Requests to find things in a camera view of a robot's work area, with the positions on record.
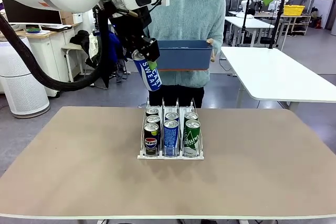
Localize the black jacket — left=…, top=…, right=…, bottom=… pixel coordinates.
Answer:
left=69, top=29, right=91, bottom=51

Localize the green Chilsung cider can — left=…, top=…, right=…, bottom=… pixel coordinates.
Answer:
left=184, top=111, right=199, bottom=122
left=183, top=119, right=201, bottom=156

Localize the white background table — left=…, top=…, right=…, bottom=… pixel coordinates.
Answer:
left=225, top=16, right=276, bottom=46

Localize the wooden low shelf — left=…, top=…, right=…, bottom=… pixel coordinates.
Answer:
left=279, top=14, right=313, bottom=36

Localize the cream garment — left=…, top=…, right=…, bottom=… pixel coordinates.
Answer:
left=88, top=33, right=100, bottom=61

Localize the blue plastic bin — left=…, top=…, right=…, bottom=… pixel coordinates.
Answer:
left=156, top=39, right=214, bottom=72

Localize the yellow plastic crate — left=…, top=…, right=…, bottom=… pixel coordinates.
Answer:
left=283, top=4, right=306, bottom=16

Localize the white office cabinet desk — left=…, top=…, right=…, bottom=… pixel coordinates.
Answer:
left=26, top=23, right=81, bottom=98

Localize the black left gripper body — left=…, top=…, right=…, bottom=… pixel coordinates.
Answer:
left=109, top=6, right=153, bottom=50

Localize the thick black tripod pole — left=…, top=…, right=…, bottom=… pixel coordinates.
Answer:
left=269, top=0, right=288, bottom=49

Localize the black sleeved left arm cable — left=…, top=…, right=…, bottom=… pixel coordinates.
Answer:
left=0, top=6, right=111, bottom=92

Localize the person's left forearm teal sleeve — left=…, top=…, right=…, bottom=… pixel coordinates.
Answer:
left=207, top=16, right=226, bottom=59

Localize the white air purifier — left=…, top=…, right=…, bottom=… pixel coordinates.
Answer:
left=0, top=35, right=50, bottom=119

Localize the large white side table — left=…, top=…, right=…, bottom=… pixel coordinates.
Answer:
left=220, top=47, right=336, bottom=113

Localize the beige adjustable side table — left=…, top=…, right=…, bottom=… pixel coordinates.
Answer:
left=61, top=42, right=95, bottom=87

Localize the black computer monitor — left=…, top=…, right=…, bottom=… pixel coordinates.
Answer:
left=1, top=0, right=63, bottom=25

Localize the small cardboard box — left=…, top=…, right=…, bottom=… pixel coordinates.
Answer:
left=60, top=11, right=74, bottom=25

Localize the black keyboard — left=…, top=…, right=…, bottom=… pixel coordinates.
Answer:
left=41, top=24, right=73, bottom=31

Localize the blue jacket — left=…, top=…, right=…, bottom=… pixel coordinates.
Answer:
left=107, top=31, right=125, bottom=65

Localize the person's left hand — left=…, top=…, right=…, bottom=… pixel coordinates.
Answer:
left=206, top=38, right=216, bottom=63

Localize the clear white can dispenser rack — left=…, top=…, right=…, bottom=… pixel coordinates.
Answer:
left=136, top=97, right=205, bottom=161

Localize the person in teal fleece jacket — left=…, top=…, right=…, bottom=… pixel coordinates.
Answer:
left=143, top=0, right=226, bottom=109

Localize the thin black tripod pole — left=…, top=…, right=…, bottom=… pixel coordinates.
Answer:
left=241, top=0, right=254, bottom=45

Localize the blue Pocari Sweat can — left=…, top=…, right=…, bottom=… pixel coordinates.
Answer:
left=164, top=112, right=180, bottom=122
left=163, top=119, right=180, bottom=156
left=131, top=49, right=162, bottom=92

